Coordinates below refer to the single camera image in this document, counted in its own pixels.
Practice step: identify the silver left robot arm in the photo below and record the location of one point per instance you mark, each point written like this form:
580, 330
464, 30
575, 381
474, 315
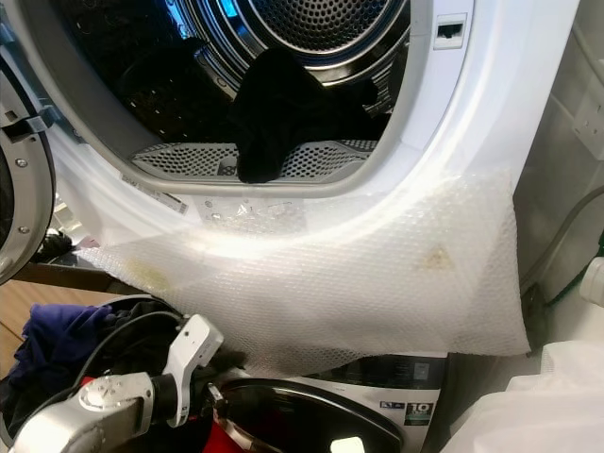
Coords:
99, 406

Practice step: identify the white washing machine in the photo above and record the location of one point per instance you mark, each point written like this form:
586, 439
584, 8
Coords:
420, 392

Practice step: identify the red cloth item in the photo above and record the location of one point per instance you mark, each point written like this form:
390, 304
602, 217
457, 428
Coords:
219, 442

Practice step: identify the black glass washer door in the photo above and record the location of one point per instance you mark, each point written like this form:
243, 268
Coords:
293, 415

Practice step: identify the grey laundry basket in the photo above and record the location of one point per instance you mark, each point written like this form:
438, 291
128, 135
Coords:
118, 302

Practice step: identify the clear bubble wrap sheet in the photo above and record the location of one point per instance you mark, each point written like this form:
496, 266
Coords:
359, 283

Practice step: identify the blue purple garment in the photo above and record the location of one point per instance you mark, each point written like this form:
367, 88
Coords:
61, 335

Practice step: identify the dark metal stand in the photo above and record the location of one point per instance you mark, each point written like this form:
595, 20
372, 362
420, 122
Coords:
57, 276

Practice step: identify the grey perforated lint filter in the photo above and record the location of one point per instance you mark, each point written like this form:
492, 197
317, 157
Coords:
330, 159

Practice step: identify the grey round dryer door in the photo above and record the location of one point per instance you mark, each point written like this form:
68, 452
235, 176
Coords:
30, 208

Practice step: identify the black garment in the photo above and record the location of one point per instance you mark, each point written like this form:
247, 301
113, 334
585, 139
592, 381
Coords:
283, 113

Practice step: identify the white cloth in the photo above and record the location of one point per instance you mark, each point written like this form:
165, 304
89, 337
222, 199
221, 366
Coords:
528, 406

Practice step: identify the white front-load dryer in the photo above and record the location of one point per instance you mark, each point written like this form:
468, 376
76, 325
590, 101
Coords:
472, 132

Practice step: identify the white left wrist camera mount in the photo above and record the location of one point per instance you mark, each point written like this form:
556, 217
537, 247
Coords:
193, 349

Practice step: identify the white wall socket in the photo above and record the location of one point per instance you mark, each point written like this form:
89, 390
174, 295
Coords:
590, 127

